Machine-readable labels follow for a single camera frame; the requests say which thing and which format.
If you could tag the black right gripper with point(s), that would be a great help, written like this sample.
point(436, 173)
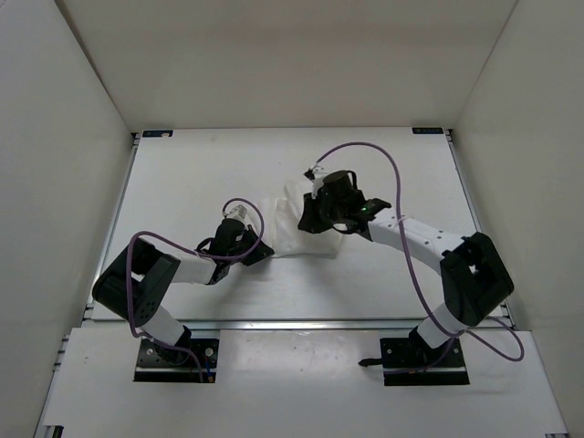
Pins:
point(309, 222)

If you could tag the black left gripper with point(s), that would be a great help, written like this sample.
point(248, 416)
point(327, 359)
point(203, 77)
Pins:
point(260, 252)

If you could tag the white pleated skirt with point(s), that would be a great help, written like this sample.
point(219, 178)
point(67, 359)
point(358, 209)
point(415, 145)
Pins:
point(281, 216)

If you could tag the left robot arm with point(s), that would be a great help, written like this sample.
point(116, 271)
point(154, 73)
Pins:
point(134, 285)

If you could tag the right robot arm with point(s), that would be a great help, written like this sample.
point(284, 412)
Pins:
point(474, 278)

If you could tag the right blue corner label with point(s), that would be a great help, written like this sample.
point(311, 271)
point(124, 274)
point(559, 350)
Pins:
point(427, 131)

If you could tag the blue corner label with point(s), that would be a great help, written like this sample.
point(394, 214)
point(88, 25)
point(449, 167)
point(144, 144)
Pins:
point(157, 133)
point(427, 131)

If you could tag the left blue corner label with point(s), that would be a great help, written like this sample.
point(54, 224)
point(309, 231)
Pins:
point(157, 133)

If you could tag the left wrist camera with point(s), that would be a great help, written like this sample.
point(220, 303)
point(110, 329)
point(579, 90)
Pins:
point(238, 213)

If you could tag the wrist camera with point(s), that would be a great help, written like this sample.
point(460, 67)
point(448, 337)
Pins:
point(238, 213)
point(315, 174)

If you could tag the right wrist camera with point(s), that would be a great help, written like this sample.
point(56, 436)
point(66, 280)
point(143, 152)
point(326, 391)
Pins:
point(315, 174)

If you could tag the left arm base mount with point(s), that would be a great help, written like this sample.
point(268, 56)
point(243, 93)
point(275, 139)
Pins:
point(158, 365)

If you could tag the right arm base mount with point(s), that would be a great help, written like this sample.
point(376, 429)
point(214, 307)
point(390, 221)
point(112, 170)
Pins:
point(405, 362)

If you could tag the aluminium table front rail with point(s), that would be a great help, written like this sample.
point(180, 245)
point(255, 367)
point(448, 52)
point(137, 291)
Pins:
point(300, 324)

